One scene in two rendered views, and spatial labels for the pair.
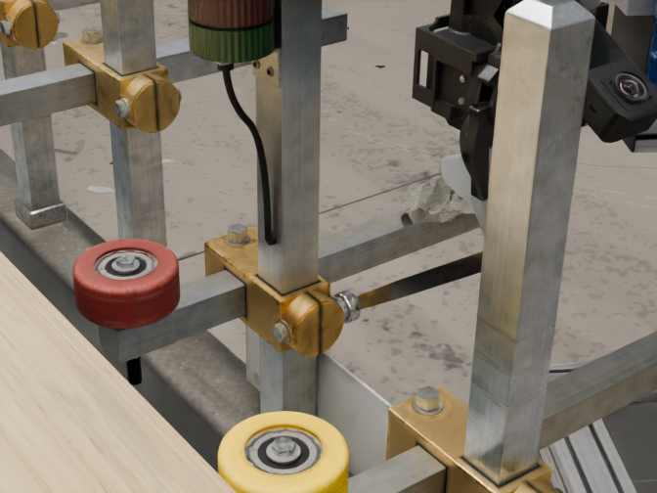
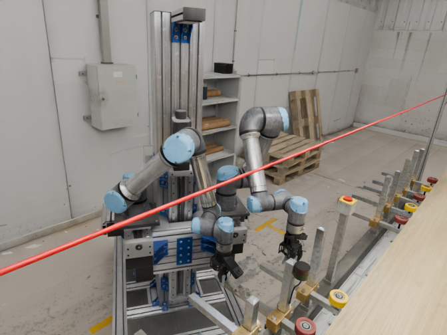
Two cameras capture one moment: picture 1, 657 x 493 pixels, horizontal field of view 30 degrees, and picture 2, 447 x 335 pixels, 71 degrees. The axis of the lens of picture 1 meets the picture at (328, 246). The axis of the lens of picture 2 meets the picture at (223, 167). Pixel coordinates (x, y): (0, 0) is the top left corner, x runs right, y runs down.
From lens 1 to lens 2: 1.74 m
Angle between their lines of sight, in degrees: 89
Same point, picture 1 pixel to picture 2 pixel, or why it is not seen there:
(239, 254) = (279, 318)
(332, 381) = not seen: hidden behind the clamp
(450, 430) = (307, 288)
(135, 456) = (350, 312)
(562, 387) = not seen: hidden behind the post
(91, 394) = (342, 322)
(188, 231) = not seen: outside the picture
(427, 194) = (245, 290)
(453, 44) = (297, 246)
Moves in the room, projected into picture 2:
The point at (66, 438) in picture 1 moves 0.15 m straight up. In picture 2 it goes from (353, 322) to (361, 293)
